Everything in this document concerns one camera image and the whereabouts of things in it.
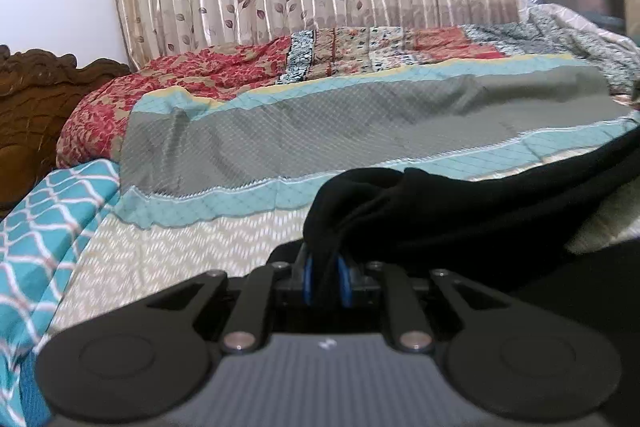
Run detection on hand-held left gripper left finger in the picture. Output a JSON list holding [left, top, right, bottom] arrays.
[[145, 252, 321, 354]]

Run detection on patchwork quilt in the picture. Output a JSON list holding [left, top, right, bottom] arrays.
[[35, 4, 640, 348]]

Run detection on teal lattice print sheet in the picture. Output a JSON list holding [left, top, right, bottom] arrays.
[[0, 159, 121, 427]]

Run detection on white floral cloth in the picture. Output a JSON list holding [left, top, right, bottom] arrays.
[[520, 3, 640, 95]]

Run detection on carved wooden headboard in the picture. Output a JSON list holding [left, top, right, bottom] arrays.
[[0, 46, 132, 220]]

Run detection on black pants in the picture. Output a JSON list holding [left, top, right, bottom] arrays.
[[302, 134, 640, 303]]

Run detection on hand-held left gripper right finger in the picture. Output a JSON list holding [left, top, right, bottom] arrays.
[[335, 254, 508, 354]]

